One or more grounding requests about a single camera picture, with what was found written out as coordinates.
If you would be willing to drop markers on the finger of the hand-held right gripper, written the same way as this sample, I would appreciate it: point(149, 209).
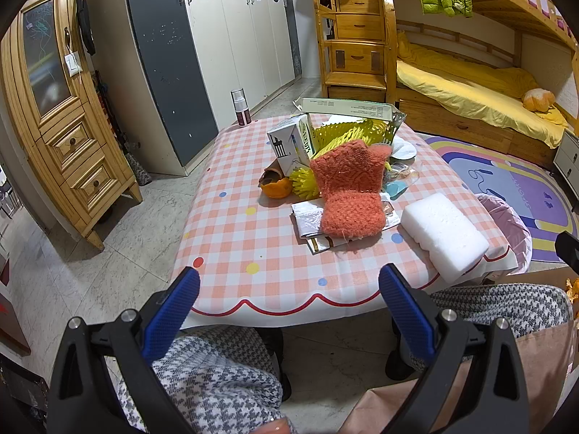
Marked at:
point(570, 251)

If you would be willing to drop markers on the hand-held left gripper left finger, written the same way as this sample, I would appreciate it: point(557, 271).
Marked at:
point(174, 307)

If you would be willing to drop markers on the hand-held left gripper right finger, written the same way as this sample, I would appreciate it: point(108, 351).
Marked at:
point(407, 312)

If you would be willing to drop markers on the bin with pink bag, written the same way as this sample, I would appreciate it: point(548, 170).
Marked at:
point(511, 230)

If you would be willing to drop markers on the clear plastic packet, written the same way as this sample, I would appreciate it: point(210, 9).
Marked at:
point(402, 172)

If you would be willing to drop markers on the orange peel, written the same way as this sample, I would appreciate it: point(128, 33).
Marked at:
point(277, 188)

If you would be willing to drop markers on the white foam block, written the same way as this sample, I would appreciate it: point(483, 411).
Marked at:
point(445, 235)

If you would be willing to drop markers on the person's left leg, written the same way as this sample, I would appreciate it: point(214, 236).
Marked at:
point(217, 384)

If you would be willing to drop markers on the person's leg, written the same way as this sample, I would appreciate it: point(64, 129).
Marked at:
point(497, 303)
point(217, 384)

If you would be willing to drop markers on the person's right leg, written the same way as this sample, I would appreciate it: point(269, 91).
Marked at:
point(497, 303)

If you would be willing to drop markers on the purple patterned rug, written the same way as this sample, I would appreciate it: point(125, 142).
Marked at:
point(511, 181)

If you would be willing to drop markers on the white nightstand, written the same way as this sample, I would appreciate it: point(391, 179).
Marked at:
point(567, 158)

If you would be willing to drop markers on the pink checkered tablecloth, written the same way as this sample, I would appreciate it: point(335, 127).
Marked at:
point(244, 235)

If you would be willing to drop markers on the black table leg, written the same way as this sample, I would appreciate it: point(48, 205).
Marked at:
point(273, 352)

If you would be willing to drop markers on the small blue plastic piece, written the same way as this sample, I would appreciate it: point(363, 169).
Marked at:
point(398, 189)

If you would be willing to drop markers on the silver foil packet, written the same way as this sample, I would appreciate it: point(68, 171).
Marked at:
point(307, 219)

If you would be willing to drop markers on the orange knitted cloth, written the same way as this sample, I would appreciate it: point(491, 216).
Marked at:
point(350, 181)

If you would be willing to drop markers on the orange plush pillow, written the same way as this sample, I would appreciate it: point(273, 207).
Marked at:
point(538, 99)

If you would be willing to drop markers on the white round cotton pad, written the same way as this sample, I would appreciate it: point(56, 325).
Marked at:
point(404, 149)

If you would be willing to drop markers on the red box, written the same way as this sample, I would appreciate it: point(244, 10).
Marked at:
point(11, 316)

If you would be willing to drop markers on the silver foil wrapper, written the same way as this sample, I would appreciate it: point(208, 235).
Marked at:
point(394, 126)

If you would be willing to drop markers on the yellow bedsheet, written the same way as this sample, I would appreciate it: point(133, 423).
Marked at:
point(461, 86)

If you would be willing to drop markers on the small white green carton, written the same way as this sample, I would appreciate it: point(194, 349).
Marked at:
point(289, 144)

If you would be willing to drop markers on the wooden cabinet with drawers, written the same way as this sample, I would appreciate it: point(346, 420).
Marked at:
point(59, 144)

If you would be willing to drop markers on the white spray bottle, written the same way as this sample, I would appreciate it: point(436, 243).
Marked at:
point(241, 108)

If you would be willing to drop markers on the long white green box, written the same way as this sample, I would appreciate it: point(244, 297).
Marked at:
point(348, 107)

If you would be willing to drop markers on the white and grey wardrobe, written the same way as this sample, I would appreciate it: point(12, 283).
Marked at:
point(203, 54)

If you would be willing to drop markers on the wooden stair drawers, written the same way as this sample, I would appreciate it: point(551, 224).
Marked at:
point(357, 22)

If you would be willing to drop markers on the black hanging cloth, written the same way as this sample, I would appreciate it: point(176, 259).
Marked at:
point(86, 18)

